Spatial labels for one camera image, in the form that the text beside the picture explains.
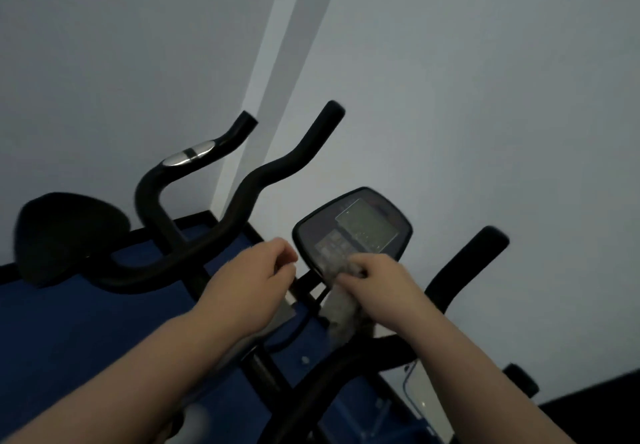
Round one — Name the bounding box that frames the person's left forearm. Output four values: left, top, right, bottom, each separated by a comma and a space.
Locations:
0, 304, 251, 444

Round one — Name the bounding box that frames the person's right hand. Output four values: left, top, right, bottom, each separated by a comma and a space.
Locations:
336, 253, 442, 335

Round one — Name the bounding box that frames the black bike seat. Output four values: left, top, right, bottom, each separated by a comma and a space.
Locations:
13, 192, 132, 288

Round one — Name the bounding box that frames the grey cleaning cloth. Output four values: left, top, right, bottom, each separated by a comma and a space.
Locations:
319, 254, 377, 345

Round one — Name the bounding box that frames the black exercise bike console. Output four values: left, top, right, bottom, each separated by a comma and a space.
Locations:
292, 187, 414, 287

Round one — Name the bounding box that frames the person's right forearm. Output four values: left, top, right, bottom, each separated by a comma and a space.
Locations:
395, 309, 577, 444

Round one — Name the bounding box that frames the person's left hand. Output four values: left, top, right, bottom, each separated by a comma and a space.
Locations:
196, 237, 300, 330

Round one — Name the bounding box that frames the blue mat with black border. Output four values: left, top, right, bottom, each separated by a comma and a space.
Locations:
0, 210, 321, 444

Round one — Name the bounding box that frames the black adjustment knob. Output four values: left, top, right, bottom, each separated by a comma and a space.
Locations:
502, 363, 540, 400

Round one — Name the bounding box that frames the white plastic bike cover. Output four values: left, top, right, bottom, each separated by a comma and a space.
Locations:
403, 359, 443, 417

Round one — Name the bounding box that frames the black bike stem post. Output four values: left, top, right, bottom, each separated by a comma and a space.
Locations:
242, 346, 288, 399

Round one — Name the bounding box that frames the black handlebar with silver sensor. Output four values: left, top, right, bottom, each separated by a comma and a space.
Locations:
94, 100, 346, 294

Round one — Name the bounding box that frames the black curved bike handlebar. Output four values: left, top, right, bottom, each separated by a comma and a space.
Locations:
259, 226, 510, 444

